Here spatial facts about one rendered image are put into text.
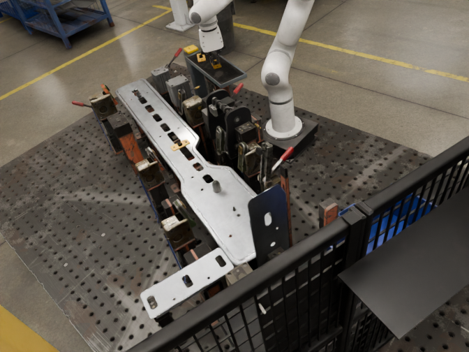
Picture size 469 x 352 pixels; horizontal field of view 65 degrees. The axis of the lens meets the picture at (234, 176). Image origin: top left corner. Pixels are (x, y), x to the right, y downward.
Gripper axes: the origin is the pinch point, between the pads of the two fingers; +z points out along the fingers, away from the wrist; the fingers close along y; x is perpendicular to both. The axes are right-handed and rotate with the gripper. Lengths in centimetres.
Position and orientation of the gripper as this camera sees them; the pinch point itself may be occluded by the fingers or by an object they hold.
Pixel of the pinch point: (214, 59)
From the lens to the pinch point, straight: 184.3
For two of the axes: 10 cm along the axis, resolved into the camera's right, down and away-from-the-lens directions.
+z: 1.4, 7.0, 7.0
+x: 2.8, 6.5, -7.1
